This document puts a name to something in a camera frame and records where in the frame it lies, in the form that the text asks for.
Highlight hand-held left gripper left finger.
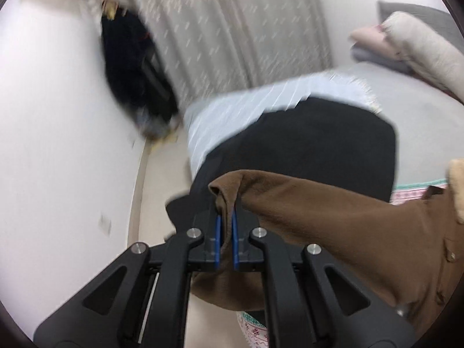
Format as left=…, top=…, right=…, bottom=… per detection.
left=33, top=203, right=222, bottom=348

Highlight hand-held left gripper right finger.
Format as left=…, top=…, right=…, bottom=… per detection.
left=231, top=206, right=417, bottom=348

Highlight brown coat with cream collar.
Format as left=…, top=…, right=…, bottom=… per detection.
left=192, top=159, right=464, bottom=341

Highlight black hanging clothes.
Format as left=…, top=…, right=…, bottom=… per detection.
left=99, top=2, right=181, bottom=140

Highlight black quilt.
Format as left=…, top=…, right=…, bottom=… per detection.
left=165, top=96, right=397, bottom=242

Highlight light blue striped fringed blanket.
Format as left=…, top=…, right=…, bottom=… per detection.
left=183, top=70, right=383, bottom=178

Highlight red green patterned blanket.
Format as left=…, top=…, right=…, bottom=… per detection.
left=235, top=178, right=448, bottom=348

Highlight beige star print curtain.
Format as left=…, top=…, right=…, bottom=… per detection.
left=87, top=0, right=332, bottom=106

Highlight bed with grey sheet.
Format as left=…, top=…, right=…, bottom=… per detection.
left=333, top=60, right=464, bottom=189

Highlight grey pillow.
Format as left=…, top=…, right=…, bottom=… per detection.
left=351, top=43, right=417, bottom=73

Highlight pink pillow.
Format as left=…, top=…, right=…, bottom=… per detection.
left=349, top=25, right=403, bottom=59

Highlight cream rolled duvet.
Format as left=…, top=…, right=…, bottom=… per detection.
left=380, top=11, right=464, bottom=98

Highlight grey quilted headboard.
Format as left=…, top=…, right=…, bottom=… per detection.
left=377, top=0, right=454, bottom=30

